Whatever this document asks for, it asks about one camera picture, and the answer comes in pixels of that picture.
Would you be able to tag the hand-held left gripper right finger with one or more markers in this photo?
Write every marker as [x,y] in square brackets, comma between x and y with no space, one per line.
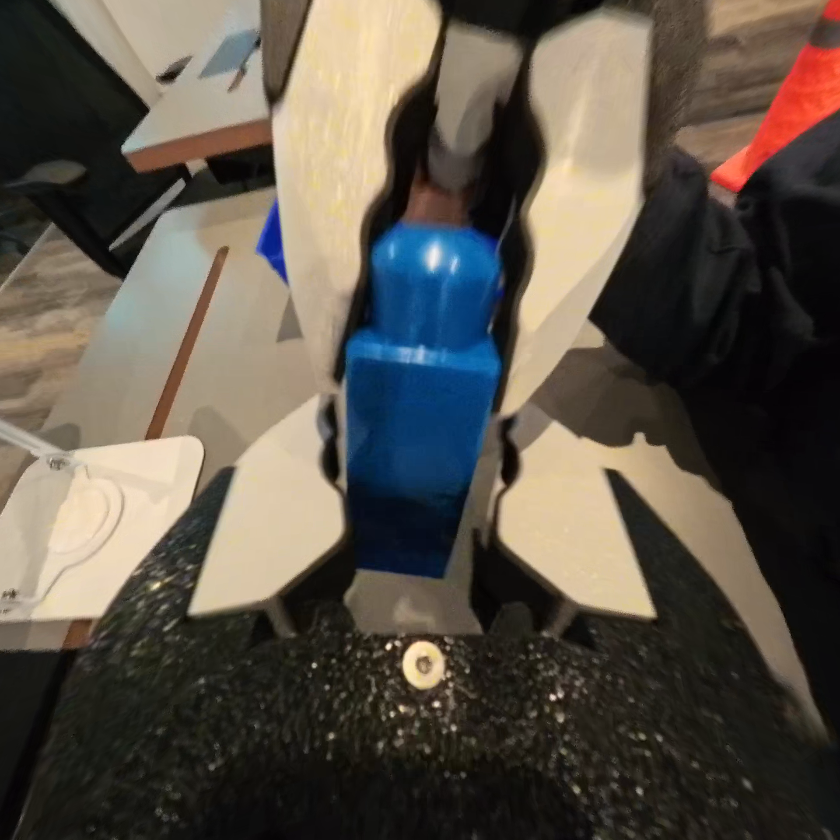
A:
[564,538]

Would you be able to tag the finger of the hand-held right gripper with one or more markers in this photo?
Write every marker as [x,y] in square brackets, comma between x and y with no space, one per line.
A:
[590,164]
[334,131]

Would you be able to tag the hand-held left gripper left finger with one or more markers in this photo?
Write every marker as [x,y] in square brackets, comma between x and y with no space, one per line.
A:
[269,531]

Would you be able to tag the blue plastic bin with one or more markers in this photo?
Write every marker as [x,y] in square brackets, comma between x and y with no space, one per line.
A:
[272,243]

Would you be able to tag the blue mega block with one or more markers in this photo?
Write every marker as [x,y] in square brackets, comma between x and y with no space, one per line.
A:
[420,407]

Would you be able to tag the person's right forearm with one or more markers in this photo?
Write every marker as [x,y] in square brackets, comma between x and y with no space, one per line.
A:
[689,275]

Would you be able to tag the person's right hand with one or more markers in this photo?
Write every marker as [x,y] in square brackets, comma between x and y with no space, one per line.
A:
[436,203]

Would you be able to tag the blue paper sheet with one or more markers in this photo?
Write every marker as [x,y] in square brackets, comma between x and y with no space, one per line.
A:
[229,56]

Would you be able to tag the white table with brown edge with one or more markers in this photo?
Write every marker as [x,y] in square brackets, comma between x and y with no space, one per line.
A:
[197,118]

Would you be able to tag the white sign stand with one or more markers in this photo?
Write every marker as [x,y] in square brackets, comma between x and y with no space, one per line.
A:
[131,499]

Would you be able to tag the orange traffic cone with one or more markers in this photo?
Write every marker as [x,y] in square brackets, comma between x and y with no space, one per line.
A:
[794,111]

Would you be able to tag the person's black jacket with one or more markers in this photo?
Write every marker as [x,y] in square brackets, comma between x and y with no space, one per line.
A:
[787,459]

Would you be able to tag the black office chair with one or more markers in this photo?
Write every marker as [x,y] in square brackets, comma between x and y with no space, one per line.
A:
[65,98]

